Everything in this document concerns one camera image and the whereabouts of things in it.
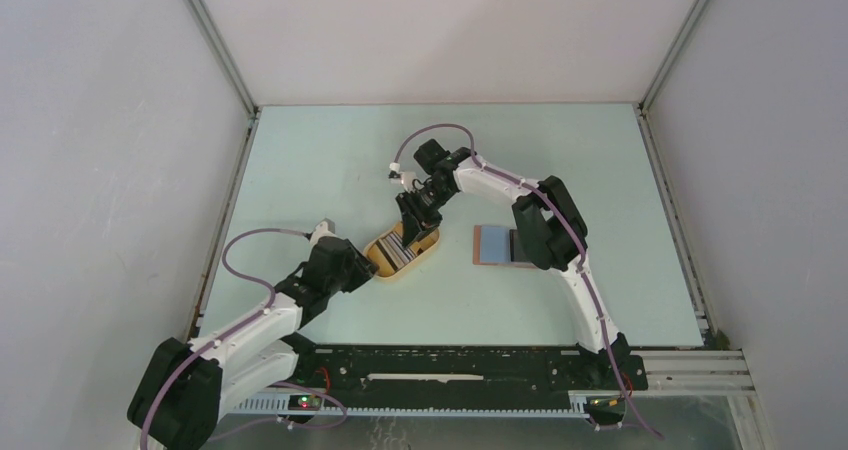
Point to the right controller board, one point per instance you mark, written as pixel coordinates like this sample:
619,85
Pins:
616,405

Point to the controller board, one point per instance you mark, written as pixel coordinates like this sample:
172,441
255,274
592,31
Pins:
616,405
305,403

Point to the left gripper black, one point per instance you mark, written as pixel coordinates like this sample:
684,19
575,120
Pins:
363,269

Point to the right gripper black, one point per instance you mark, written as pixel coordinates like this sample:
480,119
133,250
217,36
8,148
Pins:
416,218

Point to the oval wooden tray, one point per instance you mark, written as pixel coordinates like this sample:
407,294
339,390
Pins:
428,244

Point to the brown leather card holder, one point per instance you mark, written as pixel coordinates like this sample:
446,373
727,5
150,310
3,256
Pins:
491,247

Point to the white cable duct strip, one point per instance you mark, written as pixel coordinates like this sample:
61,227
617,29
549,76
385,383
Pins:
273,404

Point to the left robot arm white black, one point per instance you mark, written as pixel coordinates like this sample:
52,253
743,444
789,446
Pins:
188,387

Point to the black card in holder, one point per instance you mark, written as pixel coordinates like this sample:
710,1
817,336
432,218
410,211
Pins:
516,251

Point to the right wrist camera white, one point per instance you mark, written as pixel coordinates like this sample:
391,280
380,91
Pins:
406,179

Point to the striped cards in tray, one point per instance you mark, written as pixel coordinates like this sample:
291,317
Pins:
396,255

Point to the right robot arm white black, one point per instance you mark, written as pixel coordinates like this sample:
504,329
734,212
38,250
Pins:
551,231

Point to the left controller board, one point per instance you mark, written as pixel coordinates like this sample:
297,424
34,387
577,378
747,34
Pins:
305,403

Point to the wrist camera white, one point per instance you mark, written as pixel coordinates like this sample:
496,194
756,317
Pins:
406,179
325,228

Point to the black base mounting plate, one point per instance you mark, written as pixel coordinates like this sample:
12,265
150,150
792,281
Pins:
408,395

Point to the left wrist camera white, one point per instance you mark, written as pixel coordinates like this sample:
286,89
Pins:
325,228

